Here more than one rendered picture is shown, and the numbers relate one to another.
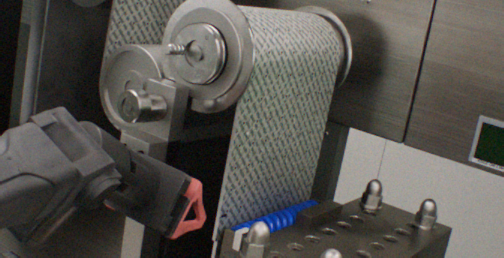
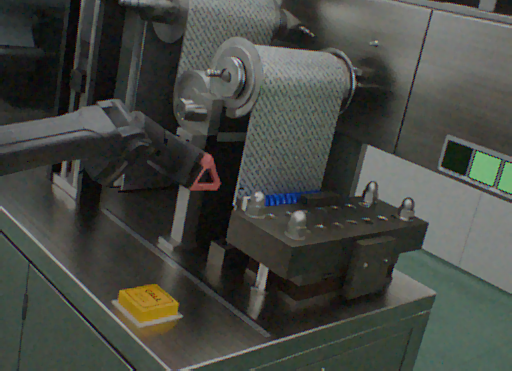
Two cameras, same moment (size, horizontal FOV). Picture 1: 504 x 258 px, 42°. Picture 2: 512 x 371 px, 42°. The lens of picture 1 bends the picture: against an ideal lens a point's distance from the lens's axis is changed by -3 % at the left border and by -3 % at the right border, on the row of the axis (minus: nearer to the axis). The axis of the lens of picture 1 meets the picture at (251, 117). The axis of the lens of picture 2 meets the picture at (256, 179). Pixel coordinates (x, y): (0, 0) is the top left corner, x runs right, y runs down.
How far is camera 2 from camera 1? 0.44 m
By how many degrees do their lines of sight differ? 12
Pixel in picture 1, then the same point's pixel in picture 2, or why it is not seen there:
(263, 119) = (273, 125)
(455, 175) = not seen: outside the picture
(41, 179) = (96, 134)
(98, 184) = (133, 143)
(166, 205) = (187, 167)
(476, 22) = (450, 62)
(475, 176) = not seen: outside the picture
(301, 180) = (311, 174)
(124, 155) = (159, 133)
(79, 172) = (119, 133)
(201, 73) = (229, 90)
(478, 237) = not seen: outside the picture
